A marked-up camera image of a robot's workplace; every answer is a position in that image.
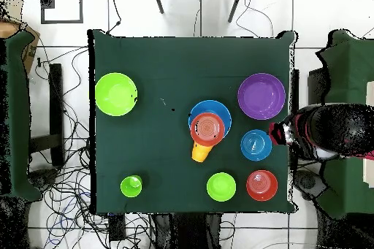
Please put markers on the large blue bowl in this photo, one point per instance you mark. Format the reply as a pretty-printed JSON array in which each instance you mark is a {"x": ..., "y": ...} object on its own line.
[{"x": 213, "y": 106}]

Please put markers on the orange bowl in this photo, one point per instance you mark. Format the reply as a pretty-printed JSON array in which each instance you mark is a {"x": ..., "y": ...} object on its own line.
[
  {"x": 207, "y": 129},
  {"x": 261, "y": 185}
]

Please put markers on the orange-yellow stepped cup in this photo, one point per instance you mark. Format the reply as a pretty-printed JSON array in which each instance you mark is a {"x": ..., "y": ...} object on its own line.
[{"x": 200, "y": 153}]

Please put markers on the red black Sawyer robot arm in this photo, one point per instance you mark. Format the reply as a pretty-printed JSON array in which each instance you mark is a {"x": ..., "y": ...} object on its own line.
[{"x": 336, "y": 129}]

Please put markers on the small blue bowl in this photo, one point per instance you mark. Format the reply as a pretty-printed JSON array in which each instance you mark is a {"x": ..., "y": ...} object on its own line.
[{"x": 256, "y": 145}]

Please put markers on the purple bowl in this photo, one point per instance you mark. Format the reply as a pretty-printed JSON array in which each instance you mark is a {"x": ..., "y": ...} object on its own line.
[{"x": 261, "y": 96}]

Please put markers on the grey stand base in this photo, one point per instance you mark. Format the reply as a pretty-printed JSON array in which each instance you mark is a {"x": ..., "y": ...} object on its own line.
[
  {"x": 42, "y": 177},
  {"x": 308, "y": 183}
]

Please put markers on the black box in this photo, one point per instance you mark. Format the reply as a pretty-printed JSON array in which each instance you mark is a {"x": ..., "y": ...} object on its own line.
[{"x": 317, "y": 85}]

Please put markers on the small light green bowl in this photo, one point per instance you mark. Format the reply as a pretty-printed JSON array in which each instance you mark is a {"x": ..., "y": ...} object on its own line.
[{"x": 221, "y": 187}]

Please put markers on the green cloth side table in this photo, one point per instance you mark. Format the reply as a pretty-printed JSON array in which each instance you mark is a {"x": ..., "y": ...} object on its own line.
[
  {"x": 350, "y": 70},
  {"x": 13, "y": 114}
]

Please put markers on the dark green tablecloth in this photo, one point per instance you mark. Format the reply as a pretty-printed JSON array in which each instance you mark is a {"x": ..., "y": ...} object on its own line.
[{"x": 146, "y": 158}]

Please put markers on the black tripod leg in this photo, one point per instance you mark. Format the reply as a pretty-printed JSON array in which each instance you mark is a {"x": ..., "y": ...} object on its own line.
[
  {"x": 158, "y": 0},
  {"x": 236, "y": 5}
]

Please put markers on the green stepped cup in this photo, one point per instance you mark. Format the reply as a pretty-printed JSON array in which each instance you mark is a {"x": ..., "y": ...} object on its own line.
[{"x": 131, "y": 186}]

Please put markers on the large green bowl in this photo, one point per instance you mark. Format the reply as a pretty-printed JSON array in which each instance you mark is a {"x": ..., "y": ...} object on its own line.
[{"x": 116, "y": 94}]

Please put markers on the black floor stand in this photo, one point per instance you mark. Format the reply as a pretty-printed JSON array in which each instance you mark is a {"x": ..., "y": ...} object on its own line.
[{"x": 57, "y": 100}]

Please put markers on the brown cardboard box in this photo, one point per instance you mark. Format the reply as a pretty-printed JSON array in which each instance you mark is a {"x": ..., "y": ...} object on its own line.
[{"x": 29, "y": 47}]

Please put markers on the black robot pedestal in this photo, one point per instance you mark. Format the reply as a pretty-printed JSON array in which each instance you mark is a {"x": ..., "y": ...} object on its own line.
[{"x": 187, "y": 231}]

